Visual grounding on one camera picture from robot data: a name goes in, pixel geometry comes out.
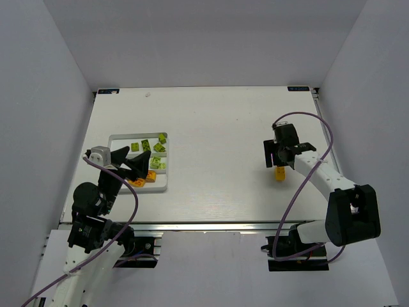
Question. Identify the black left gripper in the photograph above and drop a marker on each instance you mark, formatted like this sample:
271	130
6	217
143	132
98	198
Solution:
119	169

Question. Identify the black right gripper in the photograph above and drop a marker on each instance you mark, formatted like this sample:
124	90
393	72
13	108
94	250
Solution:
270	155

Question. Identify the lime green upside-down square lego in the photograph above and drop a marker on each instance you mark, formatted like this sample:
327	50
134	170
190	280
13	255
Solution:
134	147

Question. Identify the yellow curved lego brick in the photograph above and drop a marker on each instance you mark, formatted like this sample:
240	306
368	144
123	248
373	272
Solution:
280	173

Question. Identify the lime green long lego brick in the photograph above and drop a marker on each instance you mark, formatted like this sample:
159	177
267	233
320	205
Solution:
145	145

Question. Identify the yellow long lego brick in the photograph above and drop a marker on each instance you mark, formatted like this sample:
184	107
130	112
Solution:
137	183

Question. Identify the pale green small lego brick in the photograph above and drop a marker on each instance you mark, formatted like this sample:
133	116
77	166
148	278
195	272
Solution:
154	165

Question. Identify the orange upside-down lego brick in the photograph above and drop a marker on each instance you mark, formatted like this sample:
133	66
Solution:
151	176

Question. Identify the lime green curved studded lego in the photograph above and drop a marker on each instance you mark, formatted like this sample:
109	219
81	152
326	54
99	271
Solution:
159	147

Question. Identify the pale green curved studded lego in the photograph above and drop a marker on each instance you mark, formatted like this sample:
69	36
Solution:
162	166

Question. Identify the lime green small lego brick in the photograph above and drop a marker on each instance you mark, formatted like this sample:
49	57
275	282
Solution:
162	139

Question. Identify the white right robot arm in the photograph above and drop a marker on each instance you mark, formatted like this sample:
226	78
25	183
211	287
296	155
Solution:
352	210

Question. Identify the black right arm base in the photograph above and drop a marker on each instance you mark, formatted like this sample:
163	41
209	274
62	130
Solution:
307	262

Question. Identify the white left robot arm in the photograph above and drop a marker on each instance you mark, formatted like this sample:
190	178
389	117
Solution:
96	245

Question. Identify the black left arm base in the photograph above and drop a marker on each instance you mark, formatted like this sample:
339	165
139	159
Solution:
141	253

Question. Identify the white sorting tray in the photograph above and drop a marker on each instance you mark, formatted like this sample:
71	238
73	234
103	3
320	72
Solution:
117	141

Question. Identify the blue label sticker right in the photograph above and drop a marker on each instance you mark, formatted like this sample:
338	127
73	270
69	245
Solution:
298	88

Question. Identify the blue label sticker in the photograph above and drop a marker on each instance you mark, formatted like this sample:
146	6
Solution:
108	91
298	88

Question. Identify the blue label sticker left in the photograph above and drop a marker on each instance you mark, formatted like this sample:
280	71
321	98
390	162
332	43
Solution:
108	91

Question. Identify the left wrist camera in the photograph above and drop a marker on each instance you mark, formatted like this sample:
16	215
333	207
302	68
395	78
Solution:
99	155

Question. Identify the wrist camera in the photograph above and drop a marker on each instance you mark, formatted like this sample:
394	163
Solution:
278	124
99	155

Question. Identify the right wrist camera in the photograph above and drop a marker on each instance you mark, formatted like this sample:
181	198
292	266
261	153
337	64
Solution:
278	124

